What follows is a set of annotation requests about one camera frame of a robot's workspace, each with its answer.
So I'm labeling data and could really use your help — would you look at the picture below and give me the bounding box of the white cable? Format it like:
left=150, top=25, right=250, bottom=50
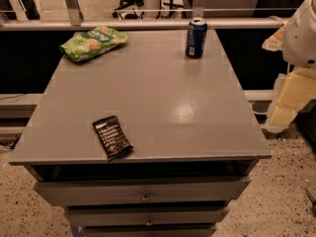
left=268, top=15, right=286, bottom=26

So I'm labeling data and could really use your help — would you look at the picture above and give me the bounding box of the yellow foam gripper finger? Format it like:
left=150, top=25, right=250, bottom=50
left=262, top=26, right=285, bottom=51
left=265, top=66, right=316, bottom=133

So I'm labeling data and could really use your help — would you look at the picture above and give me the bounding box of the grey drawer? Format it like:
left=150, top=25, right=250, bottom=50
left=84, top=225, right=216, bottom=237
left=65, top=205, right=229, bottom=226
left=34, top=176, right=251, bottom=206

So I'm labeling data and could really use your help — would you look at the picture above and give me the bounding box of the bottom grey drawer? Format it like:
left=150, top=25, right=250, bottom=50
left=84, top=225, right=216, bottom=237

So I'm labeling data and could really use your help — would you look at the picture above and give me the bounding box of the top grey drawer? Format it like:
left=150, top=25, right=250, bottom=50
left=34, top=176, right=251, bottom=206

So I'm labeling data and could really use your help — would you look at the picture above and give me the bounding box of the black office chair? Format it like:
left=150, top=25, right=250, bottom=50
left=113, top=0, right=144, bottom=20

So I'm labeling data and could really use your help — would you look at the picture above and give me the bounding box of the grey drawer cabinet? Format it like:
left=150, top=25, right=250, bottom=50
left=8, top=29, right=273, bottom=237

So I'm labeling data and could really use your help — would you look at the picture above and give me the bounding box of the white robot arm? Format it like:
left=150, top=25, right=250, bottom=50
left=262, top=0, right=316, bottom=133

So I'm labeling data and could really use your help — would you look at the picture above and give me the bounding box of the black rxbar chocolate wrapper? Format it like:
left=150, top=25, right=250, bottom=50
left=92, top=116, right=133, bottom=160

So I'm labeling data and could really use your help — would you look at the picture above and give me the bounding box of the middle grey drawer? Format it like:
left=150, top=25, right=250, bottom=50
left=65, top=205, right=229, bottom=226

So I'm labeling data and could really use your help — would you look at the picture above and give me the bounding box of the green rice chip bag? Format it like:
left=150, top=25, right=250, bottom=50
left=59, top=26, right=128, bottom=62

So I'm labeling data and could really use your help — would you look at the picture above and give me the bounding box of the blue soda can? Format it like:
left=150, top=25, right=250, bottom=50
left=186, top=18, right=207, bottom=58

